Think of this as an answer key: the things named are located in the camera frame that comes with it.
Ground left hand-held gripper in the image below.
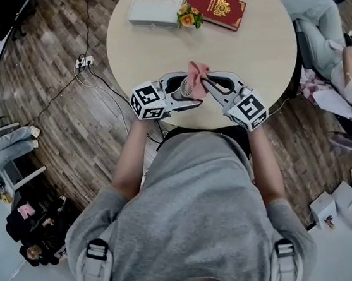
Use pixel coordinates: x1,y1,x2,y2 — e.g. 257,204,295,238
128,65,208,128

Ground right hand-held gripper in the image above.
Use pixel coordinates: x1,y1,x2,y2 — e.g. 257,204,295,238
196,69,274,134

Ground white handheld fan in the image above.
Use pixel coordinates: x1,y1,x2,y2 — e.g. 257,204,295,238
169,75,203,105

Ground person's left forearm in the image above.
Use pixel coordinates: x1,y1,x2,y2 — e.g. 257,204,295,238
110,115,154,202

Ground person's right forearm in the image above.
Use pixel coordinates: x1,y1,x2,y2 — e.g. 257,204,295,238
240,125,294,211

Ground orange flowers in pot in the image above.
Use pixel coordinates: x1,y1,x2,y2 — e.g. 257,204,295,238
175,2,206,31

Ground red book gold print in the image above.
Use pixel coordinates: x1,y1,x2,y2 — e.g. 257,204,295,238
182,0,247,33

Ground flat white box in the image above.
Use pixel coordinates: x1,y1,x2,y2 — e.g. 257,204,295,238
127,0,185,32

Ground pink checked cloth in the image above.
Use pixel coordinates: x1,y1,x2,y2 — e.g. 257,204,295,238
296,69,331,107

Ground white power strip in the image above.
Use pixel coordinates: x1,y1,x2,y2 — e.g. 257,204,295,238
74,54,97,72

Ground person's grey shirt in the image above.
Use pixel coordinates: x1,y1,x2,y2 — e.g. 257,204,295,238
61,115,331,281

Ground white printed carton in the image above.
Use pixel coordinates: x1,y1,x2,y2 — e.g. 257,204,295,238
306,190,341,232

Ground white cable with adapter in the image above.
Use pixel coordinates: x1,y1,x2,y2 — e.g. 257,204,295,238
70,67,140,113

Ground black floor cable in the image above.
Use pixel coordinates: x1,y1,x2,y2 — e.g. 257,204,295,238
74,0,95,59
28,65,80,131

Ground grey strap with buckle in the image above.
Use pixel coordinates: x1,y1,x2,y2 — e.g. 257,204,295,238
82,237,116,281
270,237,303,281

